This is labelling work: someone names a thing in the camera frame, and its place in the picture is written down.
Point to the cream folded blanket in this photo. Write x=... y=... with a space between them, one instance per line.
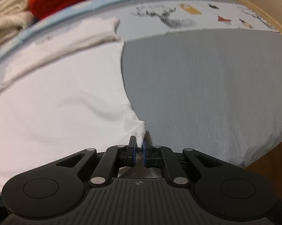
x=15 y=16

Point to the white long sleeve shirt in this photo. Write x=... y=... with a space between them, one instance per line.
x=63 y=92

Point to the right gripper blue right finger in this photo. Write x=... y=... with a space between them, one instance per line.
x=163 y=158

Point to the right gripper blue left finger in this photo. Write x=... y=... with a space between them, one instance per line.
x=109 y=162

